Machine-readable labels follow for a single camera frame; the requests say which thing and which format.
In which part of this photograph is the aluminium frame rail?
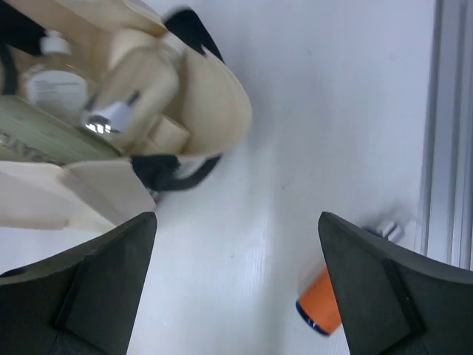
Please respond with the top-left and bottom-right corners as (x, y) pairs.
(415, 1), (472, 270)

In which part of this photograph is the canvas tote bag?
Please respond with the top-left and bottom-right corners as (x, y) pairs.
(1, 1), (252, 231)

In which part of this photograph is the green Murrayle bottle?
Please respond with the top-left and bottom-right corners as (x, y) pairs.
(1, 95), (120, 166)

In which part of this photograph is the silver capped clear bottle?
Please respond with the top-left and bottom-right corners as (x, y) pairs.
(81, 33), (187, 140)

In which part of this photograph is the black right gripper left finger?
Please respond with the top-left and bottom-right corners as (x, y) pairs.
(1, 212), (157, 354)

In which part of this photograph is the clear yellow soap bottle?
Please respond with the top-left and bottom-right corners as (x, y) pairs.
(20, 30), (95, 124)

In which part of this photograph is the orange pump bottle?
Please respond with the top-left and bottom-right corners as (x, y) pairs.
(295, 218), (405, 337)

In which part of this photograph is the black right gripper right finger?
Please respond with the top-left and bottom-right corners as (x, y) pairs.
(318, 212), (472, 354)

